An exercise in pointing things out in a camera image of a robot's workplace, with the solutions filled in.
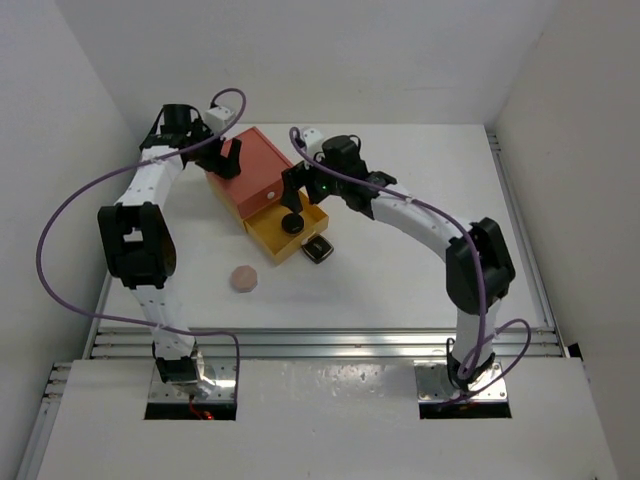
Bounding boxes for red top drawer unit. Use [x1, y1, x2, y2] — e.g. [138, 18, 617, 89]
[206, 127, 293, 224]

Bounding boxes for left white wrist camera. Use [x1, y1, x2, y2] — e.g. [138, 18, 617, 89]
[203, 105, 236, 134]

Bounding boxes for aluminium rail frame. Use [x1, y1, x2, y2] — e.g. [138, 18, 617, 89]
[14, 132, 591, 480]

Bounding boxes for purple cable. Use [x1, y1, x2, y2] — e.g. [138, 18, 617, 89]
[35, 88, 247, 399]
[288, 126, 531, 401]

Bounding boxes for black round jar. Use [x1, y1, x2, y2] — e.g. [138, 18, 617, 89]
[281, 213, 305, 235]

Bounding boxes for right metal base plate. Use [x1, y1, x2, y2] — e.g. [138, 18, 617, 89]
[414, 360, 508, 405]

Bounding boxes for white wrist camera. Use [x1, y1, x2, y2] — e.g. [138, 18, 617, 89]
[203, 105, 236, 134]
[301, 127, 325, 159]

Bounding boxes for metal base plate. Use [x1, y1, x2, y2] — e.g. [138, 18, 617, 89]
[147, 357, 236, 404]
[414, 360, 508, 405]

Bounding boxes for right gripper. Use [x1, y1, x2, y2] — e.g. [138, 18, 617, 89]
[282, 150, 347, 213]

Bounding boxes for black square compact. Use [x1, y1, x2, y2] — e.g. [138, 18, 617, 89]
[301, 235, 334, 264]

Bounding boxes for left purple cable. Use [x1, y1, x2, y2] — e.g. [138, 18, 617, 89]
[35, 88, 247, 399]

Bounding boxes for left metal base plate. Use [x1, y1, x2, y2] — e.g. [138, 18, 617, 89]
[147, 357, 236, 404]

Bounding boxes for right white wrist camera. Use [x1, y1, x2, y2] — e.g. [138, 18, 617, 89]
[301, 127, 325, 159]

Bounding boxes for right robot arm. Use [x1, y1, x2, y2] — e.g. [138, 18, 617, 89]
[280, 127, 515, 392]

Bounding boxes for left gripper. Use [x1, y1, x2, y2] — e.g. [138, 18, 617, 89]
[187, 118, 239, 179]

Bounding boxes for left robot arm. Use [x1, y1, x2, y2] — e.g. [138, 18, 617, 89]
[97, 104, 237, 398]

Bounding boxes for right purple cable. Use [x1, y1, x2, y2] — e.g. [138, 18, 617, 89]
[288, 126, 531, 401]

